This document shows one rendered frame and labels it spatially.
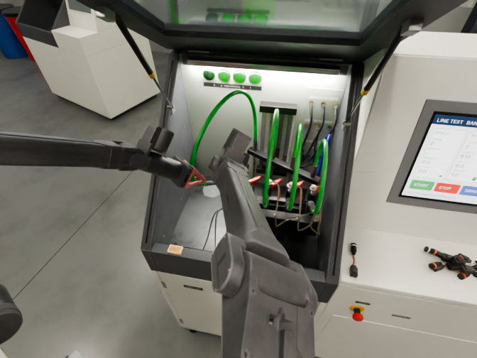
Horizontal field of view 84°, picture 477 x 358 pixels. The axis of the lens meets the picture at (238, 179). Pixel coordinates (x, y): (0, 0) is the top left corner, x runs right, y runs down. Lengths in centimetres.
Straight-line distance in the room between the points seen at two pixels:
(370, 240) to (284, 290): 82
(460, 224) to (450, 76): 51
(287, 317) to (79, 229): 237
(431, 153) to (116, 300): 192
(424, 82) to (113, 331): 197
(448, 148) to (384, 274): 43
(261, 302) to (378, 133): 74
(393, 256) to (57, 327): 194
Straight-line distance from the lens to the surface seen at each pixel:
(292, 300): 29
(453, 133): 98
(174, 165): 76
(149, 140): 71
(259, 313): 26
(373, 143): 92
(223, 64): 104
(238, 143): 66
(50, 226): 272
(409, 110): 92
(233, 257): 27
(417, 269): 109
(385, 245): 109
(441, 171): 103
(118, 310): 207
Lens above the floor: 181
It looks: 45 degrees down
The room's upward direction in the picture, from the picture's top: 1 degrees counter-clockwise
